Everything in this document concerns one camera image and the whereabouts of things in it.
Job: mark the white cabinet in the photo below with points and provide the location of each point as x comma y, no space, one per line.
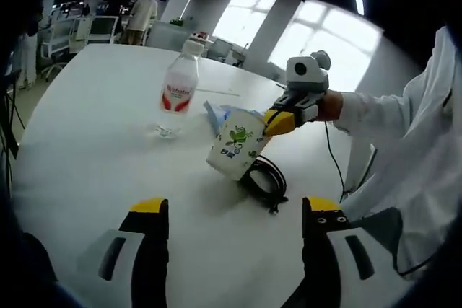
169,35

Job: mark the wide bright window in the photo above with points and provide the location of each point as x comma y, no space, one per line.
325,41

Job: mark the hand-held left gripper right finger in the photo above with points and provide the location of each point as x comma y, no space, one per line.
321,250

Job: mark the white office chair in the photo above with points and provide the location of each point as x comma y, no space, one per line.
54,39
103,28

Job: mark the clear water bottle item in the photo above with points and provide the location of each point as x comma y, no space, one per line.
178,88

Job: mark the grey office chair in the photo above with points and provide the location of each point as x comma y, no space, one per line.
222,50

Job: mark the narrow bright window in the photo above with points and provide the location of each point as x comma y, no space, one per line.
242,16

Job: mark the green potted plant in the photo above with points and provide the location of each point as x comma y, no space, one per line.
178,22

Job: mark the person's right hand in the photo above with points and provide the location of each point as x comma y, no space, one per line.
332,106

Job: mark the small white side table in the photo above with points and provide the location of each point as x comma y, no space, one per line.
202,39

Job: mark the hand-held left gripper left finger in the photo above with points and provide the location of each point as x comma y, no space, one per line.
151,250

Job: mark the person in white coat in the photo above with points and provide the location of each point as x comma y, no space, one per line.
426,178

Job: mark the wipes pack with blue lid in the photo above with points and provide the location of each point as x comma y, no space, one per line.
216,115

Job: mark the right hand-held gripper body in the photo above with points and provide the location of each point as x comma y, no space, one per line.
307,70

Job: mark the white paper cup item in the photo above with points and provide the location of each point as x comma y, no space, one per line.
234,149

